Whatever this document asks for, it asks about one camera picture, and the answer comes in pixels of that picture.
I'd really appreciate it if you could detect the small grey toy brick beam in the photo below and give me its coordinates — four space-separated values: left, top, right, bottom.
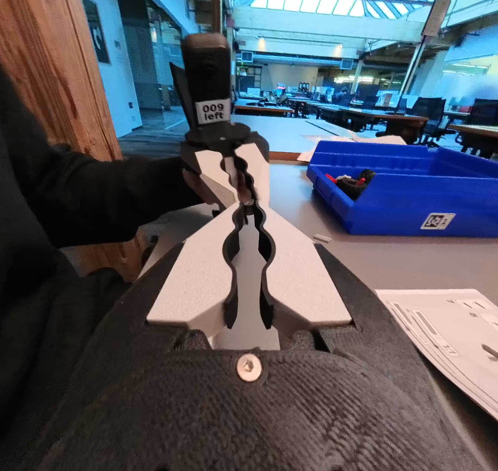
237 175 255 222

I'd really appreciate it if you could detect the dark wall poster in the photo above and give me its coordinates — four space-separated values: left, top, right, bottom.
80 0 112 66

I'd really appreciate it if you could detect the long wooden background table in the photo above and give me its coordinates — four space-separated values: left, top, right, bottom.
307 103 429 134

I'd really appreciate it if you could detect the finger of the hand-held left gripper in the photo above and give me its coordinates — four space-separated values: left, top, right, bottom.
234 143 271 207
194 150 239 211

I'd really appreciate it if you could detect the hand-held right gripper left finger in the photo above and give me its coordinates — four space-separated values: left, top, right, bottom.
146 202 244 338

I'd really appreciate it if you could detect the white building instruction booklet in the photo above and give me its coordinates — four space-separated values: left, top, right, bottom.
375 288 498 422

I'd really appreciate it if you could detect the wooden pillar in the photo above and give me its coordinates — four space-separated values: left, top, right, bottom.
0 0 151 283

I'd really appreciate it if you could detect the black office chair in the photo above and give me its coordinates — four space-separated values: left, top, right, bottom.
405 97 457 147
465 98 498 156

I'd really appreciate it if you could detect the person's left forearm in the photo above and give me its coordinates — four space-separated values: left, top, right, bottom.
37 144 205 248

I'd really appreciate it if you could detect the person's arm black sleeve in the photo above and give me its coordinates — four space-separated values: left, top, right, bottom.
0 62 148 471

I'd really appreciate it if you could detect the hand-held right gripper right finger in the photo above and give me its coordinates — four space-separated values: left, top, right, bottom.
252 203 353 334

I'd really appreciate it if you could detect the hanging ceiling sign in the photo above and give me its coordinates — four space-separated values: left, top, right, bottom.
421 0 452 38

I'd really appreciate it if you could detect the grey desk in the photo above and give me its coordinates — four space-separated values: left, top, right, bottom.
138 114 498 471

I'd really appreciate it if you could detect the blue plastic bin with tag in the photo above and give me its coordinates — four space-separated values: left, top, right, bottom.
307 140 498 239

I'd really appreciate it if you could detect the person's left hand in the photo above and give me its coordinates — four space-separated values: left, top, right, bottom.
182 168 225 209

